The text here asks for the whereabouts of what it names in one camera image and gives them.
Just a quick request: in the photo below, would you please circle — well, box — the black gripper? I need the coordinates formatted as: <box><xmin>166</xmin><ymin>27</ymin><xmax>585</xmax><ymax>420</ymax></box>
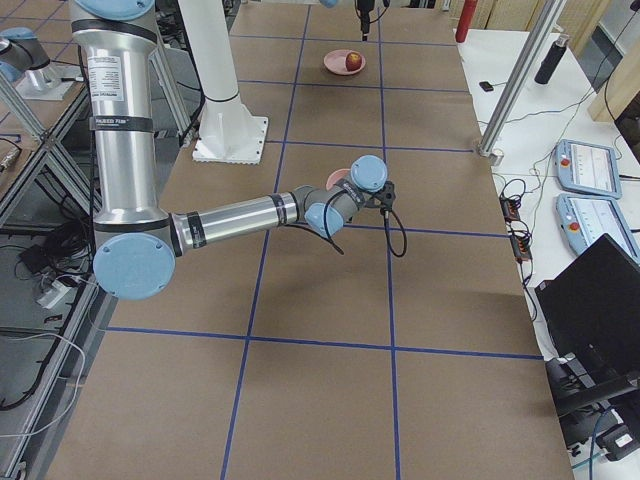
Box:
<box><xmin>355</xmin><ymin>0</ymin><xmax>376</xmax><ymax>41</ymax></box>

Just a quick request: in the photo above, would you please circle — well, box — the red apple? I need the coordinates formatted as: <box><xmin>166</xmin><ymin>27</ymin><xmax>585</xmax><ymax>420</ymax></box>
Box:
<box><xmin>345</xmin><ymin>51</ymin><xmax>363</xmax><ymax>72</ymax></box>

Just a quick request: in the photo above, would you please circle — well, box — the pink bowl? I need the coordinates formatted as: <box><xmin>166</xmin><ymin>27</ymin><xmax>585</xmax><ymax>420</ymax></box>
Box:
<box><xmin>325</xmin><ymin>168</ymin><xmax>350</xmax><ymax>190</ymax></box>

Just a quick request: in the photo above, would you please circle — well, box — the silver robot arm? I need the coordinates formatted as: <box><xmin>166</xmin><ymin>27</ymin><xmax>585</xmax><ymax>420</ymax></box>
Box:
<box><xmin>1</xmin><ymin>1</ymin><xmax>237</xmax><ymax>102</ymax></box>
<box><xmin>70</xmin><ymin>1</ymin><xmax>390</xmax><ymax>300</ymax></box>

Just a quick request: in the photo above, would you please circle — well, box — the pink plate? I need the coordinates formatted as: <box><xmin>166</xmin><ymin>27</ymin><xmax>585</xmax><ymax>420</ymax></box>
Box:
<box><xmin>323</xmin><ymin>49</ymin><xmax>366</xmax><ymax>76</ymax></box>

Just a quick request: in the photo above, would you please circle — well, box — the red cylinder bottle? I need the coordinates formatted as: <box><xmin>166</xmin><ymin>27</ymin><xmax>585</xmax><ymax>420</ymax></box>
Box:
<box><xmin>455</xmin><ymin>0</ymin><xmax>478</xmax><ymax>43</ymax></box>

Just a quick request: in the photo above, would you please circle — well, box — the small black puck device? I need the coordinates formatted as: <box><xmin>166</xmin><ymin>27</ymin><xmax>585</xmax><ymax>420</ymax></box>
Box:
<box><xmin>479</xmin><ymin>81</ymin><xmax>494</xmax><ymax>92</ymax></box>

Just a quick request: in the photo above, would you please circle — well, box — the black water bottle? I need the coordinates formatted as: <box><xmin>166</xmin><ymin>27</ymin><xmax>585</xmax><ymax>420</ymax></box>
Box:
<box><xmin>534</xmin><ymin>34</ymin><xmax>570</xmax><ymax>85</ymax></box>

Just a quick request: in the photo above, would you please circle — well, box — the far blue teach pendant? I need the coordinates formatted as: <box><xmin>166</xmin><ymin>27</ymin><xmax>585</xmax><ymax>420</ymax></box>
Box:
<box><xmin>554</xmin><ymin>139</ymin><xmax>622</xmax><ymax>199</ymax></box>

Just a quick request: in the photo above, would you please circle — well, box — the blue teach pendant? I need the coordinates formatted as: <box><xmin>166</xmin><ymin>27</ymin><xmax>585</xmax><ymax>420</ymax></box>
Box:
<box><xmin>554</xmin><ymin>139</ymin><xmax>622</xmax><ymax>199</ymax></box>
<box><xmin>555</xmin><ymin>193</ymin><xmax>639</xmax><ymax>262</ymax></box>

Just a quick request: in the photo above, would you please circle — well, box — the orange black usb hub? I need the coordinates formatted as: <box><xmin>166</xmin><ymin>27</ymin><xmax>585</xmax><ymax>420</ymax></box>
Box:
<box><xmin>499</xmin><ymin>195</ymin><xmax>533</xmax><ymax>264</ymax></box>

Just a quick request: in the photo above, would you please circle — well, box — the near blue teach pendant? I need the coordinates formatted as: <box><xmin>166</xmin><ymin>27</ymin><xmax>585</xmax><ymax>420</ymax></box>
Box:
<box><xmin>555</xmin><ymin>193</ymin><xmax>639</xmax><ymax>262</ymax></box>

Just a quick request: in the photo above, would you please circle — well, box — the black laptop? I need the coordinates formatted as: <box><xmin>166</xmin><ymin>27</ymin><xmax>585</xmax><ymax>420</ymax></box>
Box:
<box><xmin>535</xmin><ymin>234</ymin><xmax>639</xmax><ymax>374</ymax></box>

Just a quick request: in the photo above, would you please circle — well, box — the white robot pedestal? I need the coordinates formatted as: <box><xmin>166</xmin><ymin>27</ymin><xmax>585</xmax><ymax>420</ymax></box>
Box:
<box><xmin>179</xmin><ymin>0</ymin><xmax>269</xmax><ymax>164</ymax></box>

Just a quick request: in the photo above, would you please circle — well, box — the aluminium frame post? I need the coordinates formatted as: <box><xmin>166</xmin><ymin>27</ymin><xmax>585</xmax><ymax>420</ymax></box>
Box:
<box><xmin>477</xmin><ymin>0</ymin><xmax>567</xmax><ymax>166</ymax></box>

